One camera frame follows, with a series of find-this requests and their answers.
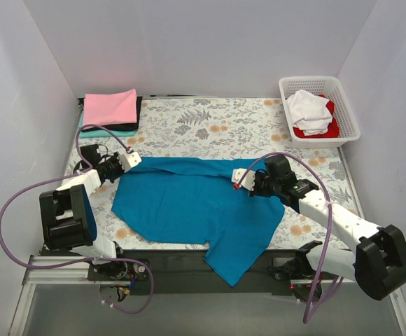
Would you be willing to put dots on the white plastic basket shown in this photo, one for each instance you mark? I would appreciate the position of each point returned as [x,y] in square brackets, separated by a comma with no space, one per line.
[318,112]

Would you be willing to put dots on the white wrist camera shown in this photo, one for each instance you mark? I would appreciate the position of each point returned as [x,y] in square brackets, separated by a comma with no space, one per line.
[242,178]
[129,160]

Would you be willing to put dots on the blue t shirt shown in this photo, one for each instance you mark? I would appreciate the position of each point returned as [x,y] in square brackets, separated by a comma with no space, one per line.
[186,200]

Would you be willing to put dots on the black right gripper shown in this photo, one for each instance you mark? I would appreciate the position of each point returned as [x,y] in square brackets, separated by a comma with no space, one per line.
[255,185]

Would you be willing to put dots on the folded teal t shirt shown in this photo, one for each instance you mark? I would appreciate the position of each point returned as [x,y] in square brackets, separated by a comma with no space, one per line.
[101,133]

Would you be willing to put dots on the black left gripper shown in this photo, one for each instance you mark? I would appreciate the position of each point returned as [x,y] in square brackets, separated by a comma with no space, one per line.
[117,168]

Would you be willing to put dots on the folded black t shirt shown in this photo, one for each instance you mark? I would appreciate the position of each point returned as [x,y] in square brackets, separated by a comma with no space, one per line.
[134,120]

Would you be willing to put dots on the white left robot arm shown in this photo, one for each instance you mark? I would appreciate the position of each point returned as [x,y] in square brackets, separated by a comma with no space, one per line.
[66,214]

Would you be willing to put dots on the floral patterned table cloth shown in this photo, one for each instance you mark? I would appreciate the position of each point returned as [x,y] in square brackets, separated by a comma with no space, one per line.
[225,128]

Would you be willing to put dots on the white t shirt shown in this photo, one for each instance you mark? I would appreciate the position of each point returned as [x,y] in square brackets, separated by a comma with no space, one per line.
[309,110]

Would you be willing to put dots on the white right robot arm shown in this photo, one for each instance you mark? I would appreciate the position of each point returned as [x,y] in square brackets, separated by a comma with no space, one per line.
[375,257]

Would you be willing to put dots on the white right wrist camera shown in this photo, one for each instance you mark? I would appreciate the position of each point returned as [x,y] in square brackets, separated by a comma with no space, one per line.
[242,178]

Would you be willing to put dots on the folded pink t shirt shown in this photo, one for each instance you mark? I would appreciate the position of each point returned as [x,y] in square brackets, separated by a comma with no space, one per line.
[110,108]

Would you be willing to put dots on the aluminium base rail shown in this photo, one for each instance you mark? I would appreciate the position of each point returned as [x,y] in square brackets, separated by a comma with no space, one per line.
[188,298]

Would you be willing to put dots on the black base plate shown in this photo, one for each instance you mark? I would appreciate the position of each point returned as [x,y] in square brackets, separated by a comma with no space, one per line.
[186,272]

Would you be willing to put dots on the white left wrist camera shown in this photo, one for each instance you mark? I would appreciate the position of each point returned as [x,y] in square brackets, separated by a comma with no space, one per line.
[129,160]

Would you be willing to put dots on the red t shirt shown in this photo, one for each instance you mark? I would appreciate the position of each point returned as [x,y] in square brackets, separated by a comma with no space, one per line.
[329,131]

